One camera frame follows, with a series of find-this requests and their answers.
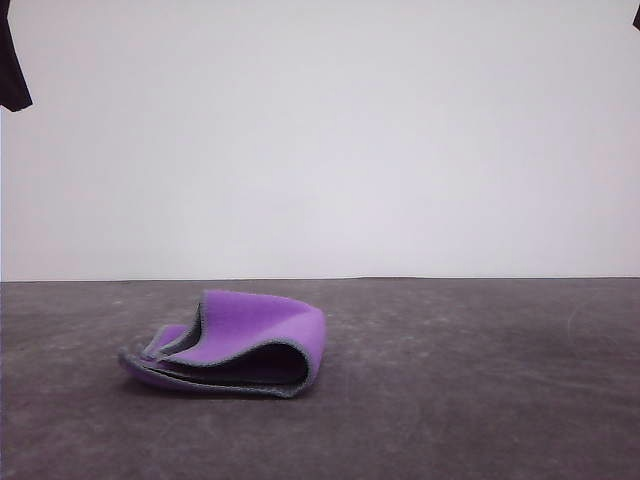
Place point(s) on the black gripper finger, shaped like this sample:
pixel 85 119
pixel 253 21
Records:
pixel 11 65
pixel 637 14

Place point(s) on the purple towel with grey hem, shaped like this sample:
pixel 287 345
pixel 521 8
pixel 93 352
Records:
pixel 270 330

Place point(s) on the grey table cloth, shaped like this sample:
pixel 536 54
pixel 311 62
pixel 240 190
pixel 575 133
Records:
pixel 400 425

